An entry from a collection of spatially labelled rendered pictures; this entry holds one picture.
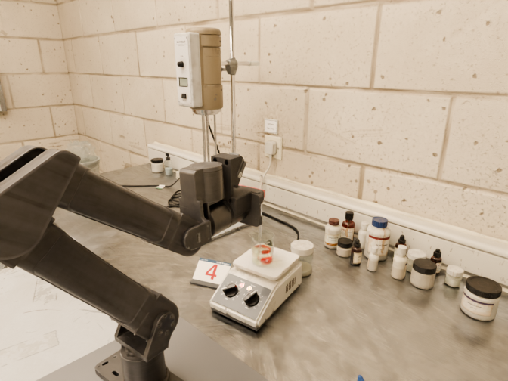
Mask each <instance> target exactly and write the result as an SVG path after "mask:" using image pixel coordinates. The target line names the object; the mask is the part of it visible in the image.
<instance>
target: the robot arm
mask: <svg viewBox="0 0 508 381"><path fill-rule="evenodd" d="M80 160H81V158H80V157H79V156H77V155H75V154H74V153H71V152H69V151H66V150H57V149H49V150H48V149H46V148H44V147H37V146H32V145H26V146H22V147H21V148H19V149H18V150H16V151H14V152H13V153H12V154H10V155H9V156H7V157H5V158H4V159H3V160H1V161H0V262H1V263H2V264H4V265H6V266H8V267H9V268H12V269H14V268H15V267H16V266H17V267H18V268H21V269H23V270H24V271H26V272H28V273H30V274H32V275H34V276H36V277H38V278H40V279H41V280H44V281H46V282H47V283H49V284H51V285H53V286H55V287H57V288H58V289H60V290H63V291H64V292H65V293H68V294H69V295H71V296H73V298H77V299H79V300H80V301H82V302H84V303H86V304H88V305H90V306H91V307H93V308H96V309H97V310H98V311H101V313H105V314H106V315H108V316H109V318H110V319H111V320H114V321H115V322H117V323H118V326H117V328H116V332H115V334H114V338H115V340H116V341H117V342H118V343H120V344H121V349H120V350H119V351H117V352H115V353H114V354H112V355H111V356H109V357H108V358H106V359H104V360H103V361H101V362H100V363H98V364H97V365H96V366H95V373H96V374H97V375H98V376H99V377H100V378H101V379H102V380H103V381H184V380H182V379H181V378H179V377H178V376H176V375H175V374H173V373H172V372H170V371H169V369H168V367H167V366H166V363H165V357H164V350H166V349H167V348H168V347H169V341H170V338H171V335H172V333H173V331H174V330H175V328H176V326H177V323H178V319H179V311H178V307H177V305H176V304H175V303H174V302H172V301H170V300H169V299H167V298H166V297H165V296H164V295H162V293H158V292H157V291H155V290H152V289H150V288H148V287H146V286H144V285H142V284H140V283H139V282H136V281H134V280H133V279H131V278H130V277H128V276H127V275H125V274H123V273H122V272H121V271H119V270H118V269H116V268H115V267H113V266H112V265H111V264H109V263H108V262H106V261H105V260H103V259H102V258H101V257H99V256H97V255H96V254H94V253H93V252H92V251H91V250H89V249H87V248H86V247H84V246H83V245H82V244H81V243H79V242H77V241H76V240H74V239H73V238H72V237H71V236H69V235H68V234H67V233H66V232H65V231H63V230H62V229H60V228H59V227H58V226H56V225H55V224H53V222H54V221H55V218H53V217H52V216H53V214H54V212H55V210H56V208H57V207H58V208H61V209H64V210H66V211H69V212H72V213H75V214H77V215H80V216H82V217H85V218H88V219H91V220H93V221H96V222H99V223H101V224H103V225H106V226H109V227H112V228H115V229H117V230H119V231H123V232H125V233H127V234H131V235H133V236H136V237H139V238H141V240H143V241H145V242H148V243H151V244H153V245H156V246H159V247H162V248H163V249H167V250H170V251H172V252H176V253H177V254H180V255H183V256H192V255H194V254H195V253H197V252H198V251H199V249H200V248H201V246H203V245H205V244H207V243H209V242H211V241H212V237H214V236H215V235H216V234H219V233H220V232H222V231H224V230H226V229H227V228H229V227H231V226H232V225H235V224H236V223H238V222H240V223H244V224H246V225H252V226H254V227H258V226H259V225H261V224H262V216H261V204H262V203H263V200H264V198H265V190H262V189H258V188H256V187H249V186H245V185H241V184H239V183H240V179H241V177H242V174H243V171H244V169H245V166H246V162H245V161H244V158H243V157H242V156H241V155H240V154H238V153H229V154H227V153H220V154H216V155H213V156H211V162H200V163H192V164H190V165H189V166H187V167H184V168H181V169H180V171H179V178H180V186H181V197H179V198H178V199H179V206H180V212H176V211H175V210H173V209H170V208H169V207H166V206H164V205H161V204H158V203H156V202H154V201H152V200H149V199H147V198H146V197H143V196H141V195H140V194H137V193H135V192H134V191H132V190H129V189H128V188H126V187H123V186H122V185H120V184H117V183H116V182H114V181H111V180H110V179H108V178H105V177H103V176H101V175H99V174H97V173H96V172H93V171H92V170H91V169H90V168H88V167H86V166H84V165H83V164H81V163H79V162H80Z"/></svg>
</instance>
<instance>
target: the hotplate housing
mask: <svg viewBox="0 0 508 381"><path fill-rule="evenodd" d="M228 273H230V274H233V275H236V276H238V277H241V278H243V279H245V280H248V281H251V282H253V283H257V284H258V285H261V286H263V287H267V288H269V289H271V293H270V295H269V296H268V298H267V300H266V302H265V304H264V305H263V307H262V310H261V311H260V313H259V315H258V317H257V318H256V319H255V320H253V319H252V318H250V317H247V316H245V315H243V314H241V313H239V312H236V311H234V310H232V309H230V308H227V307H225V306H223V305H220V304H218V303H217V302H214V301H212V299H213V297H214V295H215V294H216V293H217V291H218V289H219V287H220V286H221V284H222V283H223V281H224V280H225V278H226V277H227V275H228ZM228 273H227V274H226V275H225V277H224V279H223V281H222V282H221V283H220V285H219V287H218V289H217V290H216V291H215V293H214V295H213V296H212V298H211V299H210V307H211V310H213V311H216V312H218V313H219V314H222V315H224V316H225V317H227V318H230V319H232V320H234V321H236V322H238V323H240V324H243V325H245V326H247V327H249V328H251V329H253V330H255V331H258V330H259V329H260V328H261V326H262V325H263V324H264V323H265V322H266V321H267V320H268V319H269V318H270V317H271V316H272V315H273V314H274V313H275V312H276V310H278V309H279V307H281V306H282V304H284V303H285V301H286V300H288V298H289V297H290V296H291V295H292V294H293V293H294V292H295V291H296V290H297V289H298V288H299V287H300V283H301V282H302V263H301V262H297V263H295V264H294V265H293V266H292V267H291V268H290V269H289V270H288V271H287V272H286V273H284V274H283V275H282V276H281V277H280V278H279V279H278V280H269V279H267V278H264V277H261V276H258V275H256V274H253V273H250V272H248V271H244V270H243V269H240V268H237V267H233V268H232V269H231V270H229V271H228Z"/></svg>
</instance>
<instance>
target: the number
mask: <svg viewBox="0 0 508 381"><path fill-rule="evenodd" d="M229 267H230V266H227V265H220V264H216V263H211V262H205V261H200V262H199V265H198V267H197V270H196V273H195V275H194V276H195V277H199V278H203V279H207V280H214V281H217V282H222V281H223V279H224V277H225V275H226V274H227V273H228V269H229Z"/></svg>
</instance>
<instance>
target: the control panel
mask: <svg viewBox="0 0 508 381"><path fill-rule="evenodd" d="M230 283H235V284H236V285H237V288H238V291H237V294H236V295H235V296H233V297H227V296H226V295H225V294H224V292H223V291H222V290H221V289H222V287H225V286H227V285H228V284H230ZM241 284H243V287H241V286H240V285H241ZM248 287H251V290H248ZM253 290H256V292H257V293H258V295H259V302H258V303H257V304H256V305H254V306H248V305H246V303H245V302H244V301H243V298H244V297H245V296H246V295H247V294H248V293H251V292H252V291H253ZM270 293H271V289H269V288H267V287H263V286H261V285H258V284H257V283H253V282H251V281H248V280H245V279H243V278H241V277H238V276H236V275H233V274H230V273H228V275H227V277H226V278H225V280H224V281H223V283H222V284H221V286H220V287H219V289H218V291H217V293H216V294H215V295H214V297H213V299H212V301H214V302H217V303H218V304H220V305H223V306H225V307H227V308H230V309H232V310H234V311H236V312H239V313H241V314H243V315H245V316H247V317H249V318H252V319H253V320H255V319H256V318H257V317H258V315H259V313H260V311H261V310H262V307H263V305H264V304H265V302H266V300H267V298H268V296H269V295H270Z"/></svg>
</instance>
